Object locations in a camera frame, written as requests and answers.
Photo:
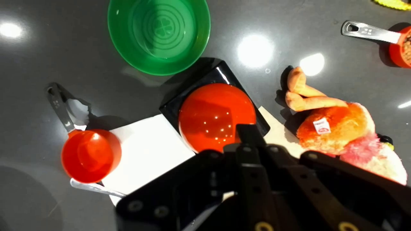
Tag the white paper sheet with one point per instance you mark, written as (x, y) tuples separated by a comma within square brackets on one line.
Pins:
[(151, 154)]

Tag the yellow textured object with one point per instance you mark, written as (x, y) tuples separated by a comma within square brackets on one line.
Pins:
[(396, 4)]

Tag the orange and pink plush flamingo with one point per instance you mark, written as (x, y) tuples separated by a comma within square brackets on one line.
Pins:
[(337, 128)]

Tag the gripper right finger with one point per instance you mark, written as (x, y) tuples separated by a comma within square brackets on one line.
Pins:
[(346, 179)]

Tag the green plastic bowl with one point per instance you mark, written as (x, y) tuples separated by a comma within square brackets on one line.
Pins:
[(159, 35)]

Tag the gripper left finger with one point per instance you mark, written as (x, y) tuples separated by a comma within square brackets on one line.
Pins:
[(179, 189)]

